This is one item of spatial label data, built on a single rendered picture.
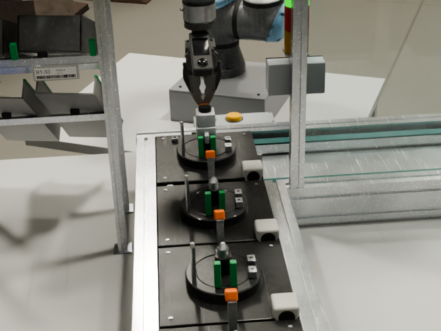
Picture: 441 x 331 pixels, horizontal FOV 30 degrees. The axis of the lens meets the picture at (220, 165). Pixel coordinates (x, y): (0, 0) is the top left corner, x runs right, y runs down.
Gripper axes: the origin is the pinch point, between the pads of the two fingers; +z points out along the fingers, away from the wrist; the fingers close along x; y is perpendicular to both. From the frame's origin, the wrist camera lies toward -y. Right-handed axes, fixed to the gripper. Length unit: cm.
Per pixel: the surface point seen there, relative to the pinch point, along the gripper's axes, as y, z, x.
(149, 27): 385, 108, 20
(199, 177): -17.7, 10.1, 2.3
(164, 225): -36.9, 10.0, 10.6
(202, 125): -9.4, 1.2, 0.8
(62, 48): -24.0, -24.3, 28.3
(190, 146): -5.9, 8.1, 3.7
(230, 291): -74, 0, 0
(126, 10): 428, 108, 37
